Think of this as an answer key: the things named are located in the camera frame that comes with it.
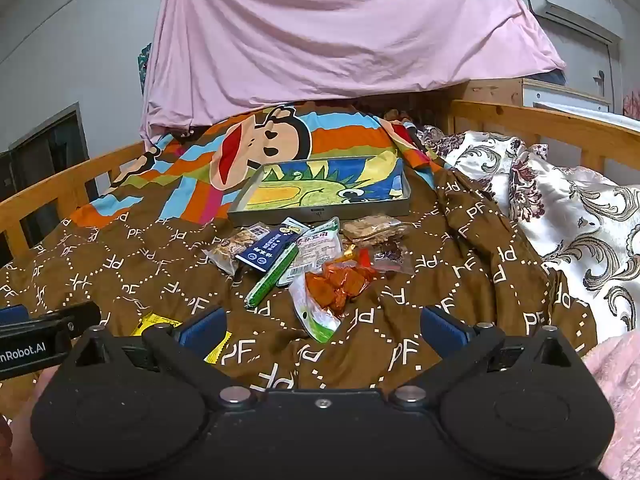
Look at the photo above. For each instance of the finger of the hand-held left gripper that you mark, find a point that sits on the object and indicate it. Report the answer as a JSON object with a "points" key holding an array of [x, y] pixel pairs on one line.
{"points": [[60, 320]]}

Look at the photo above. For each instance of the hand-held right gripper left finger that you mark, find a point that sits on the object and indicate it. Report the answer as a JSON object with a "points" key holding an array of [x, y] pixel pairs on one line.
{"points": [[204, 331]]}

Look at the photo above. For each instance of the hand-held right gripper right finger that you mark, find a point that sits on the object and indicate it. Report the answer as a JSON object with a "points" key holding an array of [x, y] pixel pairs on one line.
{"points": [[442, 329]]}

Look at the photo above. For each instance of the yellow snack packet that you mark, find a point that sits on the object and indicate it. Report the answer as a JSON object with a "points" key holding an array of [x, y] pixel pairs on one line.
{"points": [[150, 322]]}

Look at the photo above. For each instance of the green stick snack packet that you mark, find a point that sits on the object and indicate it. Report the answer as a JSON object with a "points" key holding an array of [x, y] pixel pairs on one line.
{"points": [[270, 280]]}

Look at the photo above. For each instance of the clear red dates packet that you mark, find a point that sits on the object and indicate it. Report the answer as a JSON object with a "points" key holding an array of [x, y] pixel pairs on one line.
{"points": [[395, 259]]}

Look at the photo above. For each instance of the clear nut brittle packet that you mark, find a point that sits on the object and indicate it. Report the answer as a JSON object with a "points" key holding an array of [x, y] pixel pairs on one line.
{"points": [[232, 247]]}

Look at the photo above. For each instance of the blue snack packet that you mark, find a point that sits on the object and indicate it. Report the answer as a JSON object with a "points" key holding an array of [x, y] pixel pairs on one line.
{"points": [[267, 252]]}

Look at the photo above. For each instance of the gold snack packet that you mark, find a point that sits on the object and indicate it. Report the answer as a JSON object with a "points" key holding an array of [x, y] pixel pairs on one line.
{"points": [[357, 255]]}

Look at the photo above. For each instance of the orange cubes snack packet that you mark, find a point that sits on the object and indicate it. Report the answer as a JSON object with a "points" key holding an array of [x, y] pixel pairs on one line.
{"points": [[332, 290]]}

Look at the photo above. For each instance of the clear rice cracker packet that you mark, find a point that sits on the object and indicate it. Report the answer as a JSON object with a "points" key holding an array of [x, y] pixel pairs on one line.
{"points": [[375, 230]]}

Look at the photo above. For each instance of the white and pink snack packet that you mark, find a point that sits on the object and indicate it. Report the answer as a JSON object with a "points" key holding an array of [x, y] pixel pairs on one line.
{"points": [[317, 245]]}

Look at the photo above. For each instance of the metal tray with printed base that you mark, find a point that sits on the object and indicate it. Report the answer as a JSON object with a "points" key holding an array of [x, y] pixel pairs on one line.
{"points": [[320, 185]]}

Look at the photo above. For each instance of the person's left hand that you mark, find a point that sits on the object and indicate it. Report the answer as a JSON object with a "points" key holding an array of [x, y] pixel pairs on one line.
{"points": [[30, 410]]}

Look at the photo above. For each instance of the cartoon monkey printed blanket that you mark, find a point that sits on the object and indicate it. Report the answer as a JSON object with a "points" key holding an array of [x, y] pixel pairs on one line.
{"points": [[125, 270]]}

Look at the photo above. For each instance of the dark window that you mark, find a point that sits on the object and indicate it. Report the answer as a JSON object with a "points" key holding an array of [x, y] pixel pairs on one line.
{"points": [[50, 150]]}

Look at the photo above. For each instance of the white floral quilt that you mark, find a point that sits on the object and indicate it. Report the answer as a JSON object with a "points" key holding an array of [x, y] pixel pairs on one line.
{"points": [[575, 210]]}

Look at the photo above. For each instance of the pink fluffy cloth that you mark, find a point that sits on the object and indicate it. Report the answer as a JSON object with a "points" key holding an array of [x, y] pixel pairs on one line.
{"points": [[617, 410]]}

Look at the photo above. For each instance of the plywood board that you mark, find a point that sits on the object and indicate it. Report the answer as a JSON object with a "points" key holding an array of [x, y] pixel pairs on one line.
{"points": [[492, 91]]}

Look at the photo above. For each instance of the white panel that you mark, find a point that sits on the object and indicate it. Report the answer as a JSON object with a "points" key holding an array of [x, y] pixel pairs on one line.
{"points": [[590, 115]]}

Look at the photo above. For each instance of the white cabinet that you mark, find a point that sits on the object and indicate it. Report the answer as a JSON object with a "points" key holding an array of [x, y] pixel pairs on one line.
{"points": [[565, 94]]}

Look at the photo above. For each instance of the teal printed cloth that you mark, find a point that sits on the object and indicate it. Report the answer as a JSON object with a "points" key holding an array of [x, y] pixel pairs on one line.
{"points": [[144, 67]]}

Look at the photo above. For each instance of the dark blue cloth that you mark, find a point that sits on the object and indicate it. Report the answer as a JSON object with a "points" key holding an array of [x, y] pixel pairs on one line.
{"points": [[555, 76]]}

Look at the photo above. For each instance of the white door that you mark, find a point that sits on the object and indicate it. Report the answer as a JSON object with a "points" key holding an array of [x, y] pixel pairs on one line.
{"points": [[607, 70]]}

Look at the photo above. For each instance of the pink bed sheet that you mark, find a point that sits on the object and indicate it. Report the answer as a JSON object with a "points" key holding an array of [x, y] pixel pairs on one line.
{"points": [[325, 35]]}

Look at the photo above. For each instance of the red wall decoration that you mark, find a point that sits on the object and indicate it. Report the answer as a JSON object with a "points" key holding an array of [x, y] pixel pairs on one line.
{"points": [[632, 105]]}

